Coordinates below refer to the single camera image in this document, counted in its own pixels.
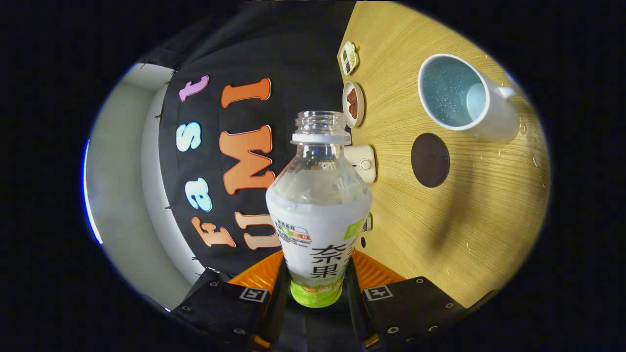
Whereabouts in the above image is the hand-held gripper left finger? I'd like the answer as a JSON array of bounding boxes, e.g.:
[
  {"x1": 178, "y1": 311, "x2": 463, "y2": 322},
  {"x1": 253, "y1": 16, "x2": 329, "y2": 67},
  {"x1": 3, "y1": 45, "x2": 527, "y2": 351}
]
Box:
[{"x1": 171, "y1": 249, "x2": 291, "y2": 351}]

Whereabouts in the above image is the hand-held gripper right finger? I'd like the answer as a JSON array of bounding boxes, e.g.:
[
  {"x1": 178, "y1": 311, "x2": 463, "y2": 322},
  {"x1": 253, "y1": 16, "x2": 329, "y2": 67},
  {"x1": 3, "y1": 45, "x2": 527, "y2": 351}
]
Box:
[{"x1": 345, "y1": 249, "x2": 470, "y2": 351}]

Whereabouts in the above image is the clear juice bottle green label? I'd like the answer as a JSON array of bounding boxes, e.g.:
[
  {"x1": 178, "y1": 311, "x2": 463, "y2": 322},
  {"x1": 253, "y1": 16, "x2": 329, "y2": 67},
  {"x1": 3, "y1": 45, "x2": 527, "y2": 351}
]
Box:
[{"x1": 266, "y1": 110, "x2": 374, "y2": 308}]

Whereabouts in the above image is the dark brown round coaster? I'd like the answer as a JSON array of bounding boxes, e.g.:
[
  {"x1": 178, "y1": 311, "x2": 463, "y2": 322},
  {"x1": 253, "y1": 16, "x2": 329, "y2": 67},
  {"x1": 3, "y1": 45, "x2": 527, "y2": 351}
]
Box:
[{"x1": 410, "y1": 132, "x2": 451, "y2": 189}]

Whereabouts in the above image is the white cup blue inside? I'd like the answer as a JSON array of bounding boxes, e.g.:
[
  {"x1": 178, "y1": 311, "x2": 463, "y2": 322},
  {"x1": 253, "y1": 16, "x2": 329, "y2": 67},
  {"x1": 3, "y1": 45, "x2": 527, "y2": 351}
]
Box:
[{"x1": 417, "y1": 53, "x2": 520, "y2": 144}]

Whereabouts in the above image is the wooden table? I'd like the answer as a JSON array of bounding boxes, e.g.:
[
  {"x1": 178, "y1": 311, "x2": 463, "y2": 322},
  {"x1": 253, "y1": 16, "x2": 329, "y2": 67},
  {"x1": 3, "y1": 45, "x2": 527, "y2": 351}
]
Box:
[{"x1": 337, "y1": 0, "x2": 551, "y2": 309}]

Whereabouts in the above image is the cream toaster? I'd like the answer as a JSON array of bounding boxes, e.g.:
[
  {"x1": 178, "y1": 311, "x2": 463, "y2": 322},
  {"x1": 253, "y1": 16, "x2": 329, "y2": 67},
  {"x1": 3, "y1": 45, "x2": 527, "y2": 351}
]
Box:
[{"x1": 344, "y1": 144, "x2": 378, "y2": 184}]

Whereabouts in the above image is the white round plate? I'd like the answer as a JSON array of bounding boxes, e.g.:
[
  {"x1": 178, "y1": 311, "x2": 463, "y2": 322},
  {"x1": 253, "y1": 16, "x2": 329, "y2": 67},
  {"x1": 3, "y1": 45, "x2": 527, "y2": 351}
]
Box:
[{"x1": 342, "y1": 81, "x2": 366, "y2": 129}]

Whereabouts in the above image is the ceiling strip light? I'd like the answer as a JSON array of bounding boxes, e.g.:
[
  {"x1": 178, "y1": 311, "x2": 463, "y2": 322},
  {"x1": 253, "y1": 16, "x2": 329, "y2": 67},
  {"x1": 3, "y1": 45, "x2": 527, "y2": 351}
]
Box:
[{"x1": 82, "y1": 139, "x2": 104, "y2": 244}]

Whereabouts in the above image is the black backdrop cloth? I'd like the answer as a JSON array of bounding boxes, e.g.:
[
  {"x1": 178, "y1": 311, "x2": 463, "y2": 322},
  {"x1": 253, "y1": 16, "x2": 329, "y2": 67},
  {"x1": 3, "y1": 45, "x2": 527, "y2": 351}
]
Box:
[{"x1": 139, "y1": 0, "x2": 365, "y2": 280}]

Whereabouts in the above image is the white divided dish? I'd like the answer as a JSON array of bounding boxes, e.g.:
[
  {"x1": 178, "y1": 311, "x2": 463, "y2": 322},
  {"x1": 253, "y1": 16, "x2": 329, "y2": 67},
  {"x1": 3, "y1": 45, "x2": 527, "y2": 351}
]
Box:
[{"x1": 339, "y1": 41, "x2": 360, "y2": 76}]

